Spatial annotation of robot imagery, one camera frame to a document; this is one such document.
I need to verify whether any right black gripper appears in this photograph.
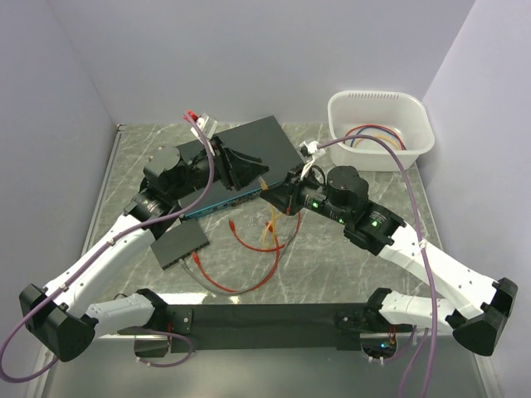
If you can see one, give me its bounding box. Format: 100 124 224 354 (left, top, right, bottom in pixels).
261 163 350 225

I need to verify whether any red ethernet cable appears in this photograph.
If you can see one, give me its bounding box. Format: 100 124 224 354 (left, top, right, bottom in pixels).
227 219 285 253
191 213 302 294

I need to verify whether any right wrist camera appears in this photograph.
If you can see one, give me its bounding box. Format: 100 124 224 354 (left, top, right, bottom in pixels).
298 140 325 160

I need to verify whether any large blue rack switch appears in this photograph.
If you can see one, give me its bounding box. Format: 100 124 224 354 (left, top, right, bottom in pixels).
177 114 306 221

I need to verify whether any grey ethernet cable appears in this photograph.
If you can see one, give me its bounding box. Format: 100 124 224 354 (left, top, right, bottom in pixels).
180 231 298 296

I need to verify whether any white plastic tub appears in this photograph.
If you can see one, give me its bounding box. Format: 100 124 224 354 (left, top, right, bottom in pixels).
328 90 435 172

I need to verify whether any orange ethernet cable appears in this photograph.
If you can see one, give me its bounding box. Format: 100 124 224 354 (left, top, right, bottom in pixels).
257 177 283 252

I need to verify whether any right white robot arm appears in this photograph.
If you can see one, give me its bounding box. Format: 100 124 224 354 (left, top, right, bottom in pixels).
260 165 518 357

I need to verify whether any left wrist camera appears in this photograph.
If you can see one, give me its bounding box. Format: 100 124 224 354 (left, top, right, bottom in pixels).
184 110 218 139

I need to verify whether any small black network switch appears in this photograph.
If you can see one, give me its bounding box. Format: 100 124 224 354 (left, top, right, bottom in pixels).
150 219 210 270

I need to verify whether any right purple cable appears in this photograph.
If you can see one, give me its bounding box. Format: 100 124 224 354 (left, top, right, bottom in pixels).
317 134 441 398

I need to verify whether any aluminium frame rail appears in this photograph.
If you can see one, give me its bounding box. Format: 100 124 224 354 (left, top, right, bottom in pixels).
44 123 125 339

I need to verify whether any blue cable in tub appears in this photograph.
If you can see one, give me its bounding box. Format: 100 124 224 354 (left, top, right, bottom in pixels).
350 127 407 151

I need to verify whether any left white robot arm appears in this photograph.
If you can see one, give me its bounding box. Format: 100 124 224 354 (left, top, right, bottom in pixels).
19 138 269 362

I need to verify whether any black base bar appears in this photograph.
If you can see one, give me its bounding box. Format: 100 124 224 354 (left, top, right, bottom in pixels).
118 303 412 353

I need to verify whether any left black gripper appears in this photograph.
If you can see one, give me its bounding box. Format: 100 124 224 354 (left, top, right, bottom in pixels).
170 134 270 201

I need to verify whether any red cable in tub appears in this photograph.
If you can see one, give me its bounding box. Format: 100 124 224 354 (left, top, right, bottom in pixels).
342 124 408 151

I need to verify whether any yellow cable in tub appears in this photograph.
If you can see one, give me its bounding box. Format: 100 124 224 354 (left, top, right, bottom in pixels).
355 134 406 151

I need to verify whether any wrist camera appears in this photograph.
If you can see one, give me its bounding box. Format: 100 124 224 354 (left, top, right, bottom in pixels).
184 110 218 139
298 140 325 160

